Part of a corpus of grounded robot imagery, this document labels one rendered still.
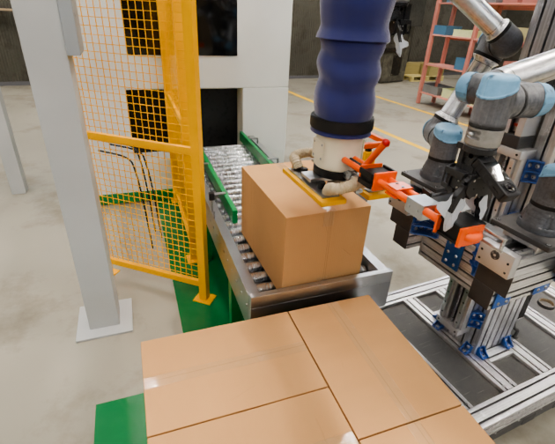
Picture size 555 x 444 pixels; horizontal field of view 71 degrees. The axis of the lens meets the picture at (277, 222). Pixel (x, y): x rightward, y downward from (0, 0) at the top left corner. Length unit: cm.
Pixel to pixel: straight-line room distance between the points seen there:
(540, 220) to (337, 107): 79
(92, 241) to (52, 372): 69
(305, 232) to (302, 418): 69
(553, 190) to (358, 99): 70
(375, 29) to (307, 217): 72
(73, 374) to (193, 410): 108
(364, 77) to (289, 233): 66
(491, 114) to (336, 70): 55
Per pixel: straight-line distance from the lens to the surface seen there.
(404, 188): 120
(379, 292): 198
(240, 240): 219
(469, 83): 113
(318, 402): 143
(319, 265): 176
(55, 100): 197
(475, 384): 214
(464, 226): 103
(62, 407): 225
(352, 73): 133
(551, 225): 161
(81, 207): 213
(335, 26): 133
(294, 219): 157
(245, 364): 151
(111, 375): 230
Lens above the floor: 167
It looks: 28 degrees down
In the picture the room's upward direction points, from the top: 3 degrees clockwise
